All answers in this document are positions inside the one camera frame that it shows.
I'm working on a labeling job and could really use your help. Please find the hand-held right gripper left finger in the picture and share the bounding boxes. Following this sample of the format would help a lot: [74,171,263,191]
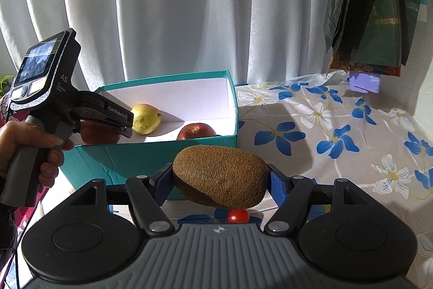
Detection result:
[69,163,177,238]

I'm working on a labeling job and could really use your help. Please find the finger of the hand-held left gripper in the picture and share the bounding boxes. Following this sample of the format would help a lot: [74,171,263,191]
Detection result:
[79,120,134,139]

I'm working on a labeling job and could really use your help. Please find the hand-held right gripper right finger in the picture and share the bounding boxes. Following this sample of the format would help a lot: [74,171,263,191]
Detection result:
[263,163,366,237]

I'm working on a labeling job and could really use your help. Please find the yellow green pear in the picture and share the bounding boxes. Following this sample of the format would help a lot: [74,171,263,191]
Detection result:
[130,103,162,136]

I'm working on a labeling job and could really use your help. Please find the dark red apple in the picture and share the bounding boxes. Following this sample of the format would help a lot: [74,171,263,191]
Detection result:
[80,120,122,145]

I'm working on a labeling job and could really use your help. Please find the teal cardboard box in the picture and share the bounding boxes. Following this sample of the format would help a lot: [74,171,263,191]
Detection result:
[60,70,240,202]

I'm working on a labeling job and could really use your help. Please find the red cherry tomato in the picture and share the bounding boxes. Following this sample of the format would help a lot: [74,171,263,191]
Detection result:
[227,209,251,225]

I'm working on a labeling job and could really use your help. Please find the oblong brown kiwi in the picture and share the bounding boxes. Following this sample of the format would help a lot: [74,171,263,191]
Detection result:
[172,145,269,210]

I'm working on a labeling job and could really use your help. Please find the red orange apple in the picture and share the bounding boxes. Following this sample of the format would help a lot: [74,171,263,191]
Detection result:
[176,123,217,141]

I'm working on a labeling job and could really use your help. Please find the person's left hand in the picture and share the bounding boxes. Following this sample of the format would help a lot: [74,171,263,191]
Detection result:
[0,120,76,190]

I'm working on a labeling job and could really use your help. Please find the green plant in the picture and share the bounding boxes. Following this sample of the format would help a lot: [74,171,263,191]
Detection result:
[0,74,15,97]

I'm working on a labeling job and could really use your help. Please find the blue floral tablecloth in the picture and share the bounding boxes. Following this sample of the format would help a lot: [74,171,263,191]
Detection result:
[44,72,433,289]

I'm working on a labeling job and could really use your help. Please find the pink floral gift bag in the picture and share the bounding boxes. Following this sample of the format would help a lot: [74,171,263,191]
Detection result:
[0,94,47,235]

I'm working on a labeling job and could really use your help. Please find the small purple box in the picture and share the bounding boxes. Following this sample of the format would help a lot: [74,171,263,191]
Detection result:
[349,70,381,94]

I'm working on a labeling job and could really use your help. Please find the gold patterned paper bag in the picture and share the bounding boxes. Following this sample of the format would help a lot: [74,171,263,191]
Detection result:
[329,51,403,78]

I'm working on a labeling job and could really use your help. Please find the white curtain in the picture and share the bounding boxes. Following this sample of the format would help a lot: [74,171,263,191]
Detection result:
[0,0,340,96]

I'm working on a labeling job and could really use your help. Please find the black plastic bag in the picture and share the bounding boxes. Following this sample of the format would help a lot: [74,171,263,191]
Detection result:
[323,0,427,67]

